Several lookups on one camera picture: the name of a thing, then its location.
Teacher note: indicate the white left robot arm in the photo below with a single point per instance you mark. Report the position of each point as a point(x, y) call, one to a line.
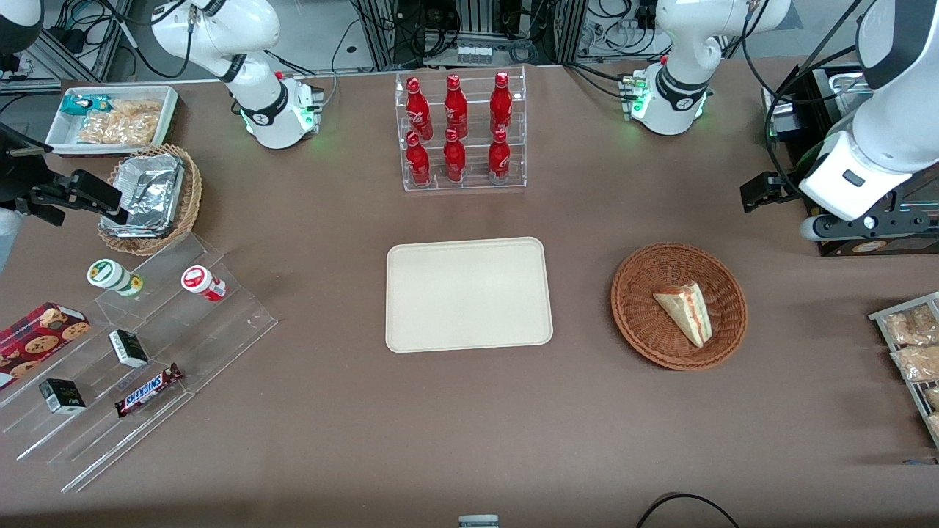
point(678, 66)

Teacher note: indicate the black hot food warmer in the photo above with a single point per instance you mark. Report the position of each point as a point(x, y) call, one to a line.
point(814, 92)

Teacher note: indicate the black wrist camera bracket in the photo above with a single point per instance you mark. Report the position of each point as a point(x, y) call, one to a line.
point(902, 216)

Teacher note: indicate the teal snack packet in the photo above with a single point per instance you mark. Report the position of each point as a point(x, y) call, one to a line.
point(77, 105)

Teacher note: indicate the silver foil container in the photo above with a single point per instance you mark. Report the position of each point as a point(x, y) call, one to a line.
point(150, 191)

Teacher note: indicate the small black carton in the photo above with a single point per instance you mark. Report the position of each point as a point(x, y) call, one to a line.
point(62, 396)
point(128, 348)

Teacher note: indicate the wicker basket with foil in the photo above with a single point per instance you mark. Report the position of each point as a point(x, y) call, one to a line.
point(192, 191)

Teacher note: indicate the green lid white cup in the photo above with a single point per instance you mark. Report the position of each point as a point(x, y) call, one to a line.
point(110, 275)

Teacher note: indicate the clear acrylic stepped shelf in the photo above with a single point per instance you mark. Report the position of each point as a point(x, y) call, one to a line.
point(191, 345)

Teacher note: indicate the clear acrylic bottle rack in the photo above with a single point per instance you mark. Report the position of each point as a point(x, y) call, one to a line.
point(473, 187)

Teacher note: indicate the clear bag of pastry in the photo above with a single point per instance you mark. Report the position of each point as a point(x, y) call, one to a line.
point(934, 425)
point(917, 363)
point(910, 326)
point(933, 397)

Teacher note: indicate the round brown wicker basket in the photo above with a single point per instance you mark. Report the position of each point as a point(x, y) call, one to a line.
point(645, 330)

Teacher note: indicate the clear bag of chips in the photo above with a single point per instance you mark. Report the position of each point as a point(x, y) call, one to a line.
point(121, 125)

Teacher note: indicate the white rectangular snack bin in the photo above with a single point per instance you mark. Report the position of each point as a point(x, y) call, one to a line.
point(59, 136)

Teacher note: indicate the white power strip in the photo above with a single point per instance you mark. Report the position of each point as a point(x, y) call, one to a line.
point(474, 53)

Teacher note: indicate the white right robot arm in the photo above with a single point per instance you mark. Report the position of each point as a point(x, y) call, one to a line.
point(260, 110)

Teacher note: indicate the triangular sandwich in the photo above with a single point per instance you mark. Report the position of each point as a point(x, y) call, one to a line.
point(688, 312)

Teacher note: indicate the snickers chocolate bar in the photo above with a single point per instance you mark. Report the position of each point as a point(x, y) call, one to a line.
point(147, 391)

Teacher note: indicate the red lid white cup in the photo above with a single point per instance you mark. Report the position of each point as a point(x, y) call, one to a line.
point(199, 281)

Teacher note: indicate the red cola bottle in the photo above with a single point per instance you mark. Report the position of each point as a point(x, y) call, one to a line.
point(418, 110)
point(418, 161)
point(499, 158)
point(501, 103)
point(455, 106)
point(455, 158)

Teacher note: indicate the beige plastic tray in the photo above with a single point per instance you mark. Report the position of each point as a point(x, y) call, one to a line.
point(469, 293)

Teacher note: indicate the grey device at edge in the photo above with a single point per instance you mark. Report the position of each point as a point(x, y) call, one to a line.
point(478, 521)

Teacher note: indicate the red cookie box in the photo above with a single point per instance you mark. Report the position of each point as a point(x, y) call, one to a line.
point(33, 341)

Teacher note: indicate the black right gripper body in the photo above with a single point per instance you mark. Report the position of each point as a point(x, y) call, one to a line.
point(16, 180)

